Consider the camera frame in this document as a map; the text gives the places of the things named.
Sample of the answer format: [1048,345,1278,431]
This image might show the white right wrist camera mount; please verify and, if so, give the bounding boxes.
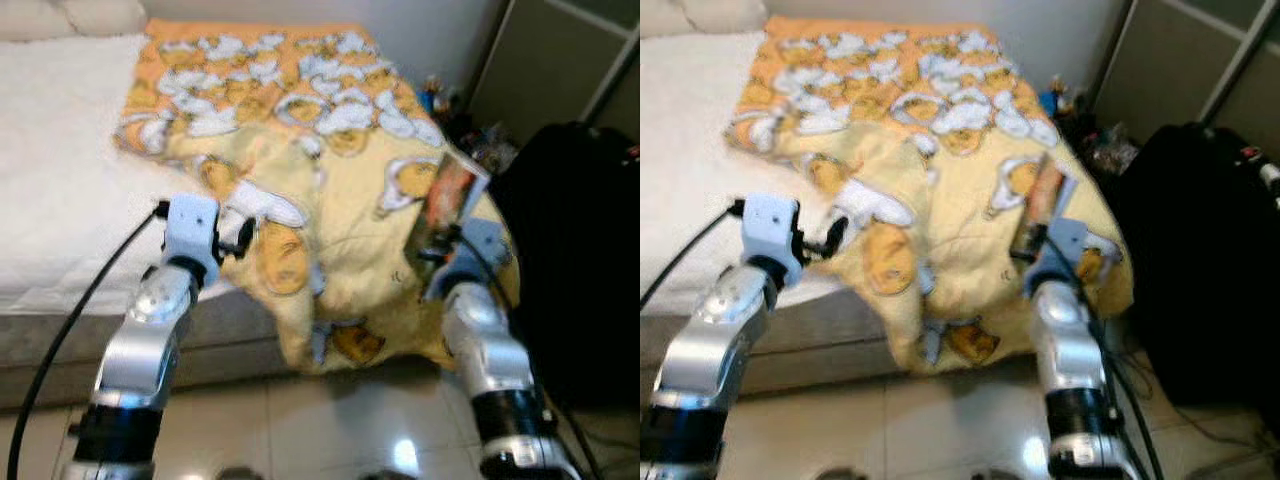
[422,218,511,301]
[1022,218,1097,297]

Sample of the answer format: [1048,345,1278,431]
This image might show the dark book with red cover art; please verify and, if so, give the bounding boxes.
[1008,150,1080,264]
[405,150,492,264]

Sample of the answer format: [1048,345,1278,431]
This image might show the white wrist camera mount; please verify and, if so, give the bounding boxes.
[742,193,807,287]
[160,195,224,287]
[1022,218,1097,297]
[422,218,511,301]

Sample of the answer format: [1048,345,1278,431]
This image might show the large black suitcase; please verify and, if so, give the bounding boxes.
[485,122,641,411]
[1100,122,1280,411]

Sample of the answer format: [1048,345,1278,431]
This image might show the white quilted mattress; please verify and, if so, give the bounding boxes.
[0,35,243,317]
[640,35,853,317]

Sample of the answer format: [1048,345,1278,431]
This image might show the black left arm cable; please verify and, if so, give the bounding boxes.
[640,200,751,312]
[5,200,169,480]

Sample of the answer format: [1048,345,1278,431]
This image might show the crumpled clear plastic bag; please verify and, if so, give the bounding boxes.
[1085,124,1142,177]
[465,122,519,174]

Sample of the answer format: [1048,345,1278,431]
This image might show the grey bed base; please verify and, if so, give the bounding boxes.
[640,280,1043,401]
[0,285,443,411]

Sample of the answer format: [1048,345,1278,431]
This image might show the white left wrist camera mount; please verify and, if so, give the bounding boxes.
[742,193,807,287]
[160,195,224,287]

